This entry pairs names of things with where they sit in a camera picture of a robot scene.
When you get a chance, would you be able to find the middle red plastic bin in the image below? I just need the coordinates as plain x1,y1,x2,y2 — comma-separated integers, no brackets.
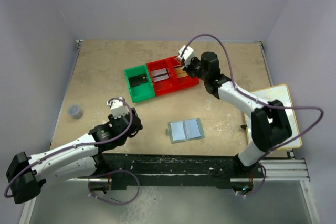
146,58,177,96

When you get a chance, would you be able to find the black card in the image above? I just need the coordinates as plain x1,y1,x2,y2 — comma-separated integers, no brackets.
128,74,148,87

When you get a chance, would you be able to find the right red plastic bin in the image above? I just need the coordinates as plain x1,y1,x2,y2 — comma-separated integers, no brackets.
167,56,199,90

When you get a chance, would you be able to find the purple cable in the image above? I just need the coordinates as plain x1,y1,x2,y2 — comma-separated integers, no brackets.
183,34,325,156
4,97,133,198

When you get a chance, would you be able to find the red plastic bin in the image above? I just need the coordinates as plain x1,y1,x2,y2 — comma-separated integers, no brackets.
167,56,199,90
146,58,177,96

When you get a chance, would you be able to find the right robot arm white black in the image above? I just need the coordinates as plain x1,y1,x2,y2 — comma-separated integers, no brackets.
177,48,292,177

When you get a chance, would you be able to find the green plastic bin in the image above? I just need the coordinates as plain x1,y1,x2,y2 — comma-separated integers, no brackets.
124,65,155,103

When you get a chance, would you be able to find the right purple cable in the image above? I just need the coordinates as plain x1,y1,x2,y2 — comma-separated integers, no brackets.
183,34,325,156

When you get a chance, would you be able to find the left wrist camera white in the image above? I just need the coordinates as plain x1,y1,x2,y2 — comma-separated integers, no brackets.
107,97,129,119

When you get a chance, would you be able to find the silver card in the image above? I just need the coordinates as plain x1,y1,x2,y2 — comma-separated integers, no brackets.
151,68,169,82

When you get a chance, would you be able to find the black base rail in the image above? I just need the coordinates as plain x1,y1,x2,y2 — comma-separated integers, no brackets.
76,152,266,190

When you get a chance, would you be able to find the white tray with gold rim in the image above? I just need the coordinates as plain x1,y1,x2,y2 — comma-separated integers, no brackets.
251,84,302,150

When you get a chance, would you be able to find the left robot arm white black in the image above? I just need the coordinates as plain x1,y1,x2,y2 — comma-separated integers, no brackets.
4,108,143,204

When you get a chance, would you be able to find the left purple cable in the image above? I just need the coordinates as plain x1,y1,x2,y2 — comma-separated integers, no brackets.
4,97,133,198

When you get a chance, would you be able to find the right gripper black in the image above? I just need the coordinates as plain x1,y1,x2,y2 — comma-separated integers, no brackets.
182,56,208,82

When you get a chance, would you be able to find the green card holder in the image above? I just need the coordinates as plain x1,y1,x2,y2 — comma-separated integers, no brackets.
165,118,205,144

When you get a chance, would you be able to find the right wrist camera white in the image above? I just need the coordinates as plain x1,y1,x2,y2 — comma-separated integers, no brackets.
176,45,196,66

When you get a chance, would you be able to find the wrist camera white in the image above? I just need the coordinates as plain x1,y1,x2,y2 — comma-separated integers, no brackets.
107,97,129,119
176,45,196,66

